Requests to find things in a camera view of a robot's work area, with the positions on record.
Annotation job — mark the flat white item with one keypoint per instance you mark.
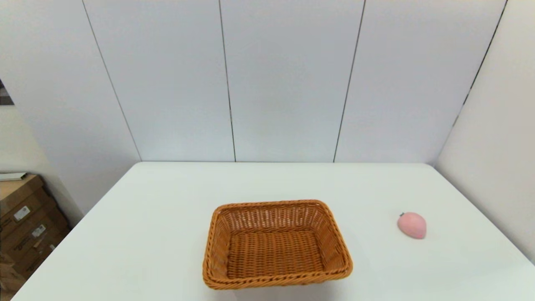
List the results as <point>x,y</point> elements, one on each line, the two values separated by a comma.
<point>12,176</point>

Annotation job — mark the crumpled brown cardboard box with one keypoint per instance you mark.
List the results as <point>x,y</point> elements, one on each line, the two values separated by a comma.
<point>8,271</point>

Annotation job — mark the dark wall panel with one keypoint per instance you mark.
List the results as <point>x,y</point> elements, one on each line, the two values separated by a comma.
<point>5,94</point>

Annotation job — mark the pink peach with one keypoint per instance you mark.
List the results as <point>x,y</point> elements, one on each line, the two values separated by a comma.
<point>413,225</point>

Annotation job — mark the orange woven wicker basket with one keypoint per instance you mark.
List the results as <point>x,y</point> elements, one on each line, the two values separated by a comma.
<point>276,255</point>

